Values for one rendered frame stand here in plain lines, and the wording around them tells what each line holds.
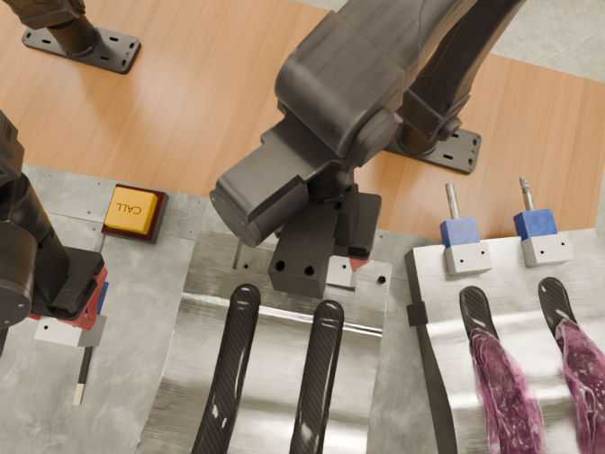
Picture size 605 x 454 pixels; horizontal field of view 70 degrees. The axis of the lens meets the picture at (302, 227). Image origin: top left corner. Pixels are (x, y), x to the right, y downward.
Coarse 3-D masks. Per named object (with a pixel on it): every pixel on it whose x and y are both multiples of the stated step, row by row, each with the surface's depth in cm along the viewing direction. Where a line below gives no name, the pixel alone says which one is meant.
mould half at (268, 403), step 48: (192, 288) 56; (384, 288) 56; (192, 336) 55; (288, 336) 54; (192, 384) 53; (288, 384) 53; (336, 384) 53; (144, 432) 50; (192, 432) 50; (240, 432) 51; (288, 432) 51; (336, 432) 52
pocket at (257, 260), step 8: (240, 248) 60; (248, 248) 60; (256, 248) 60; (264, 248) 59; (272, 248) 59; (240, 256) 60; (248, 256) 60; (256, 256) 60; (264, 256) 60; (272, 256) 60; (240, 264) 59; (248, 264) 59; (256, 264) 59; (264, 264) 59; (256, 272) 59; (264, 272) 59
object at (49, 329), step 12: (96, 240) 52; (48, 324) 48; (60, 324) 48; (96, 324) 51; (36, 336) 48; (48, 336) 48; (60, 336) 48; (72, 336) 48; (84, 336) 48; (96, 336) 51
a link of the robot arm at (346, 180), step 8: (328, 168) 35; (336, 168) 36; (320, 176) 36; (328, 176) 36; (336, 176) 36; (344, 176) 37; (352, 176) 39; (312, 184) 37; (320, 184) 37; (328, 184) 37; (336, 184) 37; (344, 184) 38; (312, 192) 38; (320, 192) 38; (328, 192) 38; (336, 192) 38
